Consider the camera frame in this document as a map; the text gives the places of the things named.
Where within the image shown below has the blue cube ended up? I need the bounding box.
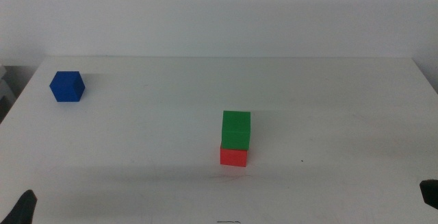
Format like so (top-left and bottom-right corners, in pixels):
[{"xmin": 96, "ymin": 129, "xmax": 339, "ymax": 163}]
[{"xmin": 49, "ymin": 71, "xmax": 86, "ymax": 103}]

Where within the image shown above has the red cube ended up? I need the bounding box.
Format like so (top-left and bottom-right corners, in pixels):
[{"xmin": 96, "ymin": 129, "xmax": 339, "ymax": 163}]
[{"xmin": 219, "ymin": 142, "xmax": 248, "ymax": 169}]

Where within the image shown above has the green cube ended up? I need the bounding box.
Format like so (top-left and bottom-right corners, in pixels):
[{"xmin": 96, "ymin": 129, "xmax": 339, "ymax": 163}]
[{"xmin": 221, "ymin": 110, "xmax": 252, "ymax": 151}]

